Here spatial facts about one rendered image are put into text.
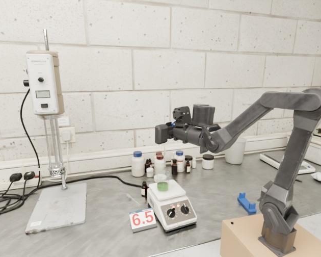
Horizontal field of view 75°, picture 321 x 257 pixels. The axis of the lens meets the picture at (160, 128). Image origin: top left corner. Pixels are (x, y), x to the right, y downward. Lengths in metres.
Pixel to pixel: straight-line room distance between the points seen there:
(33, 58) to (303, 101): 0.77
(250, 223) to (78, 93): 0.96
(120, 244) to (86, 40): 0.93
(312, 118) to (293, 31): 1.32
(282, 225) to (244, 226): 0.14
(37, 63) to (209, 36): 0.95
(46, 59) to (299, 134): 0.76
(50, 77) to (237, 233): 0.75
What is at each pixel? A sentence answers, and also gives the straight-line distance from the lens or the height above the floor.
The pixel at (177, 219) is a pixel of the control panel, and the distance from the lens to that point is 0.82.
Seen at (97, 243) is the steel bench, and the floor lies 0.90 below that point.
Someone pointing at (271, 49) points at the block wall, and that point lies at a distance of 1.66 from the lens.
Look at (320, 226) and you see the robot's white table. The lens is 1.03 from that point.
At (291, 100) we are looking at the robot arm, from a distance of 0.52.
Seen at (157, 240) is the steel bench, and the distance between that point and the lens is 0.79.
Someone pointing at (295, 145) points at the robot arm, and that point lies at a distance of 0.55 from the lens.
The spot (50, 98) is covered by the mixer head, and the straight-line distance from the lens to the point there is 0.83.
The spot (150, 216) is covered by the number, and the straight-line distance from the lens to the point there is 0.85.
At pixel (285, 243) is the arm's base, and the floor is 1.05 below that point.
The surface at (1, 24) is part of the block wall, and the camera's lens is 1.26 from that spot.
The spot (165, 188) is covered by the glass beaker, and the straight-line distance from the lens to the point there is 0.85.
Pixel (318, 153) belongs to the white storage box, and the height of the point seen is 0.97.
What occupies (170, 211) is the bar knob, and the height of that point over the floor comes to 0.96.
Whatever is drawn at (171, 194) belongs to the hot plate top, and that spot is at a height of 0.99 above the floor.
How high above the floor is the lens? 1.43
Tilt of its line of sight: 14 degrees down
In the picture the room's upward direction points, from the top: straight up
